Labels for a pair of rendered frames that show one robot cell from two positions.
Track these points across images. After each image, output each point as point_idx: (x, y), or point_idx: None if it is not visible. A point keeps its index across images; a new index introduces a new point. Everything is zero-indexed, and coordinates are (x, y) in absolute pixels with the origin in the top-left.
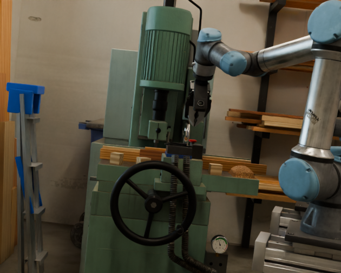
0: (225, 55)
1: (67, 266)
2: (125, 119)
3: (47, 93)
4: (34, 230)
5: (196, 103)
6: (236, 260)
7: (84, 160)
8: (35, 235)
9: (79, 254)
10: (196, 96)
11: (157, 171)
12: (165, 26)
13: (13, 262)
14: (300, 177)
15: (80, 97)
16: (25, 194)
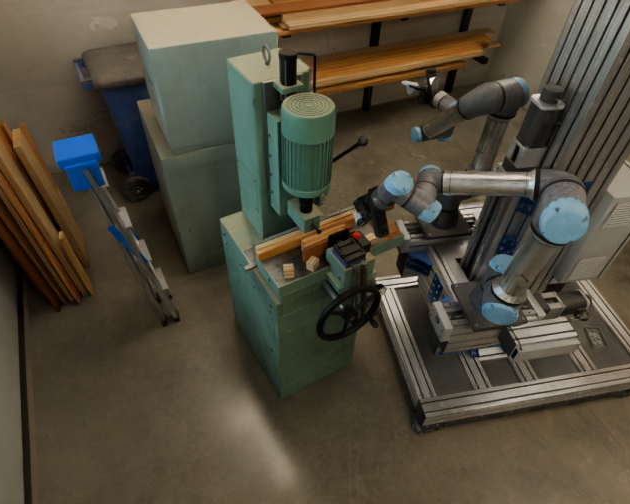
0: (426, 211)
1: (150, 237)
2: (191, 125)
3: None
4: (71, 190)
5: (380, 233)
6: None
7: (83, 96)
8: (80, 200)
9: (146, 213)
10: (378, 226)
11: (328, 268)
12: (318, 139)
13: (100, 257)
14: (505, 317)
15: (42, 21)
16: (134, 253)
